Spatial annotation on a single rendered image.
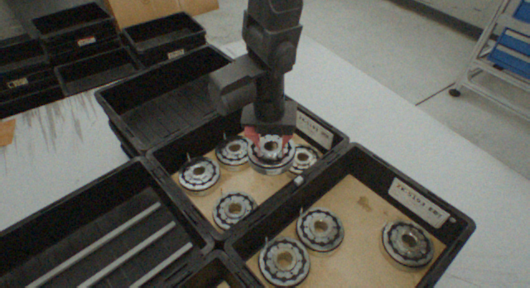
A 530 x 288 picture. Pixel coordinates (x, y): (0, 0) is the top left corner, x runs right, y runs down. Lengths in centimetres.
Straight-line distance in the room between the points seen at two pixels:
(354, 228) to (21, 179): 98
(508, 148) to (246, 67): 216
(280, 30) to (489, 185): 88
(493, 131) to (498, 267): 164
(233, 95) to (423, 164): 77
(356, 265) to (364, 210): 14
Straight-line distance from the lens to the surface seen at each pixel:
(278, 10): 44
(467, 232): 74
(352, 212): 79
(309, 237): 71
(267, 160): 65
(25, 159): 128
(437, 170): 113
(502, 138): 255
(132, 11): 333
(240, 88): 50
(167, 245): 76
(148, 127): 100
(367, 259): 75
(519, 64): 252
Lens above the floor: 149
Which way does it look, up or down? 47 degrees down
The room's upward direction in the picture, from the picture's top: straight up
